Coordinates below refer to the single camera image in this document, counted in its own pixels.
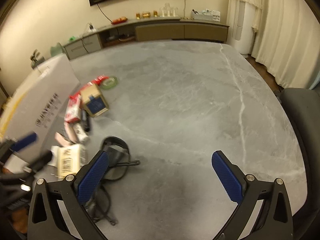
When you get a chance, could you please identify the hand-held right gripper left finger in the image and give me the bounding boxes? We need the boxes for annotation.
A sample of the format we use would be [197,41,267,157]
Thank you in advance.
[28,150,118,240]

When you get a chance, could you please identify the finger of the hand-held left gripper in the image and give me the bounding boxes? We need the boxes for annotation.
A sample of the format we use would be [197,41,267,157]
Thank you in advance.
[7,132,38,153]
[25,150,53,174]

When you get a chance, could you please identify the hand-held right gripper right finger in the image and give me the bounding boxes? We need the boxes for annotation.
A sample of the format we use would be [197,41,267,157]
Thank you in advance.
[211,150,293,240]

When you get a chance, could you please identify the white tea packet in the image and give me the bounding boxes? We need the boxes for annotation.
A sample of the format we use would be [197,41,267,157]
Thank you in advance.
[51,144,87,178]

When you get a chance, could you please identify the black eyeglasses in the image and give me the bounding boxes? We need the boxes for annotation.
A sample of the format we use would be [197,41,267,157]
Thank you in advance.
[85,136,140,227]

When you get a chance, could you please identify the small white tube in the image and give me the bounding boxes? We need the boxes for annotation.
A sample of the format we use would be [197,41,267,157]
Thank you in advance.
[72,124,90,142]

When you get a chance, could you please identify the white cardboard box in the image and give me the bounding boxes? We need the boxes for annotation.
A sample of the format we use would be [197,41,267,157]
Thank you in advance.
[0,54,81,165]

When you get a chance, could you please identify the black marker pen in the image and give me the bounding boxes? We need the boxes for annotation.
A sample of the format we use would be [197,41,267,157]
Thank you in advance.
[80,110,91,132]

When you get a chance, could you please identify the red and white packet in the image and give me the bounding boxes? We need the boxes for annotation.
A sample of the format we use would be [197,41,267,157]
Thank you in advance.
[64,94,83,124]

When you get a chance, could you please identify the brown box with blue label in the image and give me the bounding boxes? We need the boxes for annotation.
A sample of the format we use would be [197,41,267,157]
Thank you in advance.
[79,83,110,118]

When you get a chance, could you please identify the green tape roll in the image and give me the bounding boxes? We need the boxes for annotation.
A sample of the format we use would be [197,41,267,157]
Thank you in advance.
[101,75,120,90]

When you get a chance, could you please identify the red toy figure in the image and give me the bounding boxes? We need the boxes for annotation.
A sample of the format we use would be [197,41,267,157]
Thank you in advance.
[90,74,109,87]

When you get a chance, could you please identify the white plant pot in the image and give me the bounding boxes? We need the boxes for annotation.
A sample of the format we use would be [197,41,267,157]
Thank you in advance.
[32,57,46,68]

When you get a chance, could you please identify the dark grey chair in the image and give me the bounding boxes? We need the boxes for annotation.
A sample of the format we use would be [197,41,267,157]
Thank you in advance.
[279,87,320,240]

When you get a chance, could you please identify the green child chair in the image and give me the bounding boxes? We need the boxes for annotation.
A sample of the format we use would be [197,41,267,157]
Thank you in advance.
[50,42,66,57]

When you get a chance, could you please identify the white standing air conditioner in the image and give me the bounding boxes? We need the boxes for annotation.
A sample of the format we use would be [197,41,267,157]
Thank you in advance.
[227,0,263,56]

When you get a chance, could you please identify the long grey tv cabinet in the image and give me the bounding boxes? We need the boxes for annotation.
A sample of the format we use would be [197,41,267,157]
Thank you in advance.
[62,17,230,60]

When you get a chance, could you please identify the cream curtain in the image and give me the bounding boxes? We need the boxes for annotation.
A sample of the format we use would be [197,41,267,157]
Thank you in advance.
[250,0,320,89]

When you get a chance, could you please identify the white organizer tray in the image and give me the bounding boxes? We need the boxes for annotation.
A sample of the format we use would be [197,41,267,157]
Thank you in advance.
[191,9,221,22]

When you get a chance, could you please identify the group of clear glasses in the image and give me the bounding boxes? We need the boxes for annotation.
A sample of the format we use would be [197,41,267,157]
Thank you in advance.
[159,3,178,17]

